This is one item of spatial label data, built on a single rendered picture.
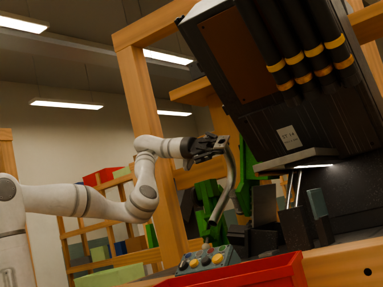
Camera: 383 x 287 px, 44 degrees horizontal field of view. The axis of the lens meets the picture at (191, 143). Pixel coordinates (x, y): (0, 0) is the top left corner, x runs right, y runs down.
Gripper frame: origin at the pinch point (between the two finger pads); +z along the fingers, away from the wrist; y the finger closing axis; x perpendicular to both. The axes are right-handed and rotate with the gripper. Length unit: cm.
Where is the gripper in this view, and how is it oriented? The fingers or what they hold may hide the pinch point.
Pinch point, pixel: (221, 146)
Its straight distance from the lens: 154.9
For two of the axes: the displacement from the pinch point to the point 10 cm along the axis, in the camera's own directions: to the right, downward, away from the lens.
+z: 8.5, -0.3, -5.3
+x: 3.9, 7.0, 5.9
